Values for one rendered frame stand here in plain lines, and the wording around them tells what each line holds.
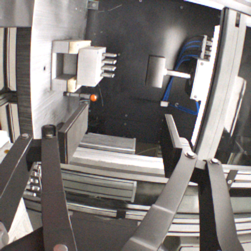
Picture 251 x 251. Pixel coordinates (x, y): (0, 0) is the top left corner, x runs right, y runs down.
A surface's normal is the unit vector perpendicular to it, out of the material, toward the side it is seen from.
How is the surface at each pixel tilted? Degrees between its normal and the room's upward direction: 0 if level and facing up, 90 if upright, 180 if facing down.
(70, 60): 90
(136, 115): 90
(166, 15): 90
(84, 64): 90
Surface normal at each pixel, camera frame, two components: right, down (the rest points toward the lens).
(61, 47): -0.07, 0.40
